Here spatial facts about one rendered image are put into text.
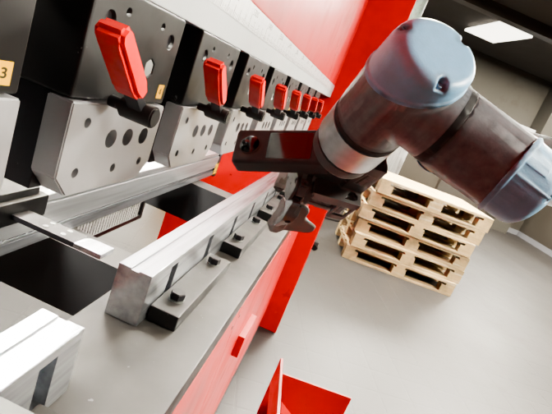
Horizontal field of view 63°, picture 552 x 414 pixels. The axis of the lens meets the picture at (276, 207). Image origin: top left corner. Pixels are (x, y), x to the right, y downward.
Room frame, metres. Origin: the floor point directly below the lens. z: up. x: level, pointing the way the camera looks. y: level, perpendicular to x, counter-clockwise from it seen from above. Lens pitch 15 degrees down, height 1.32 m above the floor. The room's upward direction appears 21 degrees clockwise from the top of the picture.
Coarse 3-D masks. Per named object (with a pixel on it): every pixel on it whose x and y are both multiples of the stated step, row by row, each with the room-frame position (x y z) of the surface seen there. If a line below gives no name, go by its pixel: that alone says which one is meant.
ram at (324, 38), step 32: (160, 0) 0.40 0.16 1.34; (192, 0) 0.46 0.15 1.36; (256, 0) 0.66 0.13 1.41; (288, 0) 0.84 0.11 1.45; (320, 0) 1.13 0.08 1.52; (352, 0) 1.73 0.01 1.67; (224, 32) 0.58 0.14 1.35; (288, 32) 0.92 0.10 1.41; (320, 32) 1.30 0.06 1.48; (352, 32) 2.19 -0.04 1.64; (288, 64) 1.03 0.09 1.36; (320, 64) 1.54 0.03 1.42
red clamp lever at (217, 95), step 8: (208, 64) 0.49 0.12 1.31; (216, 64) 0.49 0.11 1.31; (208, 72) 0.49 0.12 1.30; (216, 72) 0.49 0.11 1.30; (224, 72) 0.50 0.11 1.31; (208, 80) 0.50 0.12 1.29; (216, 80) 0.50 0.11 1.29; (224, 80) 0.51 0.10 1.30; (208, 88) 0.51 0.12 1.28; (216, 88) 0.51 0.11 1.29; (224, 88) 0.52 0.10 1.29; (208, 96) 0.52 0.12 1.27; (216, 96) 0.52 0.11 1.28; (224, 96) 0.53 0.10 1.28; (200, 104) 0.55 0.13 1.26; (208, 104) 0.55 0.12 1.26; (216, 104) 0.54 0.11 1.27; (208, 112) 0.55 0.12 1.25; (216, 112) 0.55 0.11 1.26; (224, 112) 0.55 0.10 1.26; (216, 120) 0.55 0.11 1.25; (224, 120) 0.55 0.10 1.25
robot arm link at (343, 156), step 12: (324, 120) 0.46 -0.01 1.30; (324, 132) 0.45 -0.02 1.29; (336, 132) 0.43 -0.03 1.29; (324, 144) 0.45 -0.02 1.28; (336, 144) 0.44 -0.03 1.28; (348, 144) 0.48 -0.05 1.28; (336, 156) 0.45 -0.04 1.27; (348, 156) 0.44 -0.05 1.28; (360, 156) 0.43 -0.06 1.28; (372, 156) 0.43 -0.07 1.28; (384, 156) 0.44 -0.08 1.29; (348, 168) 0.45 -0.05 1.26; (360, 168) 0.45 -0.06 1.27; (372, 168) 0.46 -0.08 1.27
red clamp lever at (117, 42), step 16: (96, 32) 0.29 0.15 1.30; (112, 32) 0.29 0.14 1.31; (128, 32) 0.29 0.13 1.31; (112, 48) 0.29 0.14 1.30; (128, 48) 0.30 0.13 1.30; (112, 64) 0.31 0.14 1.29; (128, 64) 0.30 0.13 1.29; (112, 80) 0.32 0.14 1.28; (128, 80) 0.31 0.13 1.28; (144, 80) 0.33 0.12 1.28; (112, 96) 0.36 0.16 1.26; (128, 96) 0.34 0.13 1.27; (128, 112) 0.35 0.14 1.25; (144, 112) 0.35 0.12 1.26
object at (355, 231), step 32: (384, 192) 4.16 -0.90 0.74; (416, 192) 4.18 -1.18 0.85; (352, 224) 4.41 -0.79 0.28; (384, 224) 4.20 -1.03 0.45; (416, 224) 4.21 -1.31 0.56; (448, 224) 4.83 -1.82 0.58; (480, 224) 4.25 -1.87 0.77; (352, 256) 4.17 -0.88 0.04; (384, 256) 4.18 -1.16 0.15; (416, 256) 4.21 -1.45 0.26; (448, 256) 4.59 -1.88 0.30; (448, 288) 4.23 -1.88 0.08
